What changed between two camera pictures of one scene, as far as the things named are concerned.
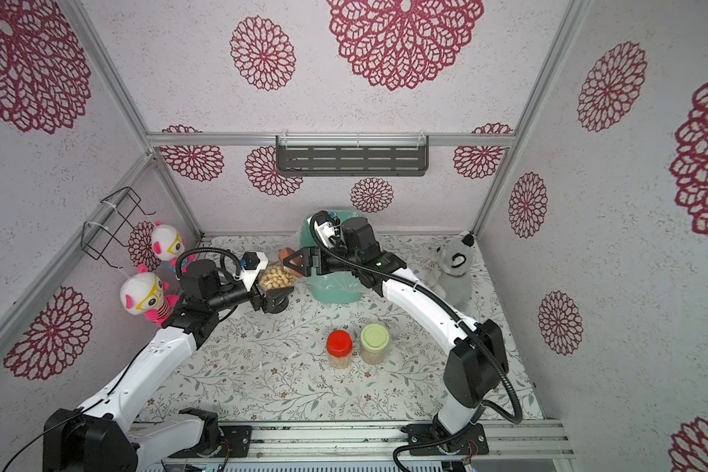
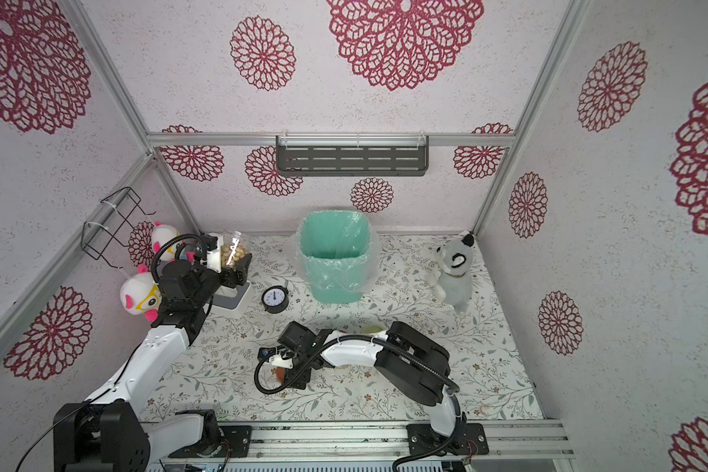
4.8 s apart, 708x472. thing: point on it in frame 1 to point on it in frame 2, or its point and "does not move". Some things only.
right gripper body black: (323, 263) to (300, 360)
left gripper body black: (256, 299) to (227, 278)
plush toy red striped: (143, 294) does not move
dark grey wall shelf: (352, 155) does not move
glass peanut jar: (274, 276) to (234, 245)
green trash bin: (334, 287) does not move
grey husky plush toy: (451, 278) does not move
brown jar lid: (286, 252) to (280, 375)
